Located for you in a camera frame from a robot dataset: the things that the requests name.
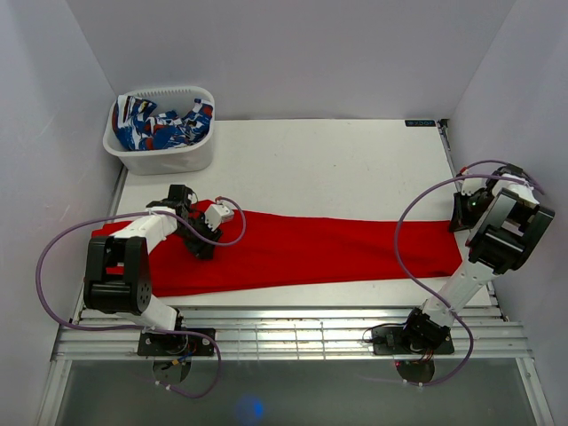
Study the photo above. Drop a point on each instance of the red trousers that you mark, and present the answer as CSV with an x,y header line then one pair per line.
x,y
261,250

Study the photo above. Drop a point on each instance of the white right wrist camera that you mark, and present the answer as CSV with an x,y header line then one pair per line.
x,y
469,185

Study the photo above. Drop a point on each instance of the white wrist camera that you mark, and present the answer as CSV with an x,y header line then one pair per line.
x,y
469,185
217,214

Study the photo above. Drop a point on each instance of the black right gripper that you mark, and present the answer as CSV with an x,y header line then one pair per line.
x,y
460,219

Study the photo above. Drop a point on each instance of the blue white patterned garment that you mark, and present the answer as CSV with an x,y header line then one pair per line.
x,y
138,127

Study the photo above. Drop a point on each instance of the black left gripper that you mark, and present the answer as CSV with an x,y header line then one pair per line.
x,y
202,249

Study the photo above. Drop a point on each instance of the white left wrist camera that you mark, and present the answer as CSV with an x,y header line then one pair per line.
x,y
217,214

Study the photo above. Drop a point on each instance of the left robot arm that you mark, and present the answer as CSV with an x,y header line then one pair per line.
x,y
117,274

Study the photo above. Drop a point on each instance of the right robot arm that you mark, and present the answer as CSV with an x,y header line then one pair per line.
x,y
505,223

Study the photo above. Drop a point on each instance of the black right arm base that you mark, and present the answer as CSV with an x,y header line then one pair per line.
x,y
389,340

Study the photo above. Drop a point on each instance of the small black table label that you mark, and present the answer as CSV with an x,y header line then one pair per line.
x,y
420,123

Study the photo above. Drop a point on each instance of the aluminium frame rail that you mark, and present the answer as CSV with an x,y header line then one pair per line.
x,y
298,334

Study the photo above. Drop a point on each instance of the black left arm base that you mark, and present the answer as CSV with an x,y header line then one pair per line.
x,y
151,344

